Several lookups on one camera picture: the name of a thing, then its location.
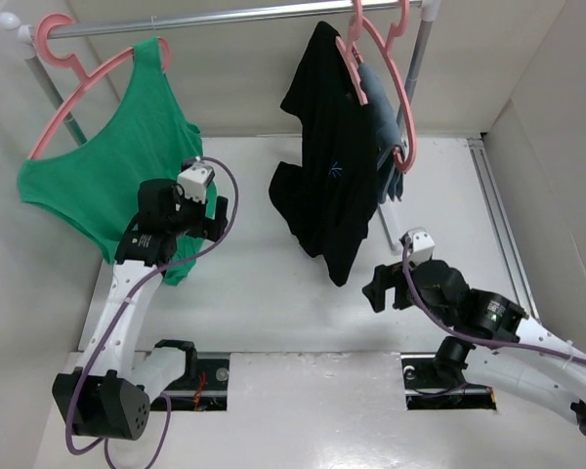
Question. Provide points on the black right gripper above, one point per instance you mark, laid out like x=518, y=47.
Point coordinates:
x=387, y=276

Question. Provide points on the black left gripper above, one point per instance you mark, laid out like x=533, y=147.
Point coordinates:
x=207, y=228

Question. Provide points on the black t shirt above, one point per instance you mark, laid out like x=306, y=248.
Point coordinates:
x=328, y=200

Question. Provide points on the pink plastic hanger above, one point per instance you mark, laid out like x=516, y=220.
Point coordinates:
x=346, y=50

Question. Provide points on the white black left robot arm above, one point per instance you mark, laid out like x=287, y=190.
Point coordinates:
x=107, y=395

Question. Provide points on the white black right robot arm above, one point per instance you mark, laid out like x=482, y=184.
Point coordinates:
x=491, y=341

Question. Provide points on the pink hanger with jeans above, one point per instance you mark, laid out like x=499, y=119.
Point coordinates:
x=385, y=46

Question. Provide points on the green tank top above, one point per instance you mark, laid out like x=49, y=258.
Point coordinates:
x=94, y=188

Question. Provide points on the blue denim shorts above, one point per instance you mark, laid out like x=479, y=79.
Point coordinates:
x=387, y=134

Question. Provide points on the metal clothes rack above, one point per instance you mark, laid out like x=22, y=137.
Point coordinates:
x=65, y=81

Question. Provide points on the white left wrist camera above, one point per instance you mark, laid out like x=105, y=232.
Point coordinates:
x=195, y=178

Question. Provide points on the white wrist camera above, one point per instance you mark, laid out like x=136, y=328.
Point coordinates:
x=195, y=178
x=417, y=246

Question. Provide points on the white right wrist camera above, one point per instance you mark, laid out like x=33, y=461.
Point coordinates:
x=417, y=246

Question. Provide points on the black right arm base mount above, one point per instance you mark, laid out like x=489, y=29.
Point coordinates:
x=435, y=381

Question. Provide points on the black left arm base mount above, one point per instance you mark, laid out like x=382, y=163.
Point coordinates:
x=206, y=388

